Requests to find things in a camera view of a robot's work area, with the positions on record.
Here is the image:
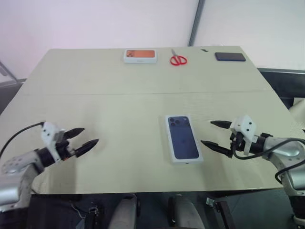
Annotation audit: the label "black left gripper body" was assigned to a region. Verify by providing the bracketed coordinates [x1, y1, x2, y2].
[56, 137, 81, 163]

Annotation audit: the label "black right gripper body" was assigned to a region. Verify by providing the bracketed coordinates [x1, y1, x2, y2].
[227, 132, 246, 159]

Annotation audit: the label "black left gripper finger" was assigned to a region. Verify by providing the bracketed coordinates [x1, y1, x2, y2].
[63, 127, 86, 139]
[75, 138, 100, 157]

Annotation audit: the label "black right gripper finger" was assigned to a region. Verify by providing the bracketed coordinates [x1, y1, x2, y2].
[201, 140, 233, 158]
[210, 120, 233, 130]

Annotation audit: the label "dark blue phone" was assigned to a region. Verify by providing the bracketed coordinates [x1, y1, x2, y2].
[214, 52, 246, 62]

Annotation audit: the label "white box orange phone print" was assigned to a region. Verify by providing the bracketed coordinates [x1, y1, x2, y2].
[123, 49, 158, 64]

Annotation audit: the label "white rounded object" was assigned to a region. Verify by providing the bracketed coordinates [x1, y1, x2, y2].
[289, 97, 305, 131]

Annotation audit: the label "dark grey furniture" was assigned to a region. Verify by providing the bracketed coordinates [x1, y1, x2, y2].
[256, 68, 305, 105]

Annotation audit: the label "grey rounded shape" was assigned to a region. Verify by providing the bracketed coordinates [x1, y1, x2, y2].
[113, 194, 138, 229]
[169, 194, 203, 229]

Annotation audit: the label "grey metal pole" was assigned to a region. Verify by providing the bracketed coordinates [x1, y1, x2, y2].
[187, 0, 206, 47]

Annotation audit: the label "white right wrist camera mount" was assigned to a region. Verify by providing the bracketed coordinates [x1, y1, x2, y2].
[230, 114, 258, 156]

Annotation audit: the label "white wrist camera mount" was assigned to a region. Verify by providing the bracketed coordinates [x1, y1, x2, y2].
[230, 114, 258, 156]
[40, 122, 67, 163]

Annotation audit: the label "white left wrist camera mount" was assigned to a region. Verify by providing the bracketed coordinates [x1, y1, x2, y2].
[40, 122, 67, 163]

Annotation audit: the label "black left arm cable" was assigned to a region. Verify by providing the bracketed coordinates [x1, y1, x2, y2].
[0, 122, 45, 160]

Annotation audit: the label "black metal bracket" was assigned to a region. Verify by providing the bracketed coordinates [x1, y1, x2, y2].
[206, 197, 236, 229]

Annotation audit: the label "red handled scissors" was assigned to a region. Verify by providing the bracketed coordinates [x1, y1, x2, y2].
[169, 48, 188, 66]

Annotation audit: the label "grey metal frame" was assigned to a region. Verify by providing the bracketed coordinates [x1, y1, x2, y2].
[0, 61, 27, 83]

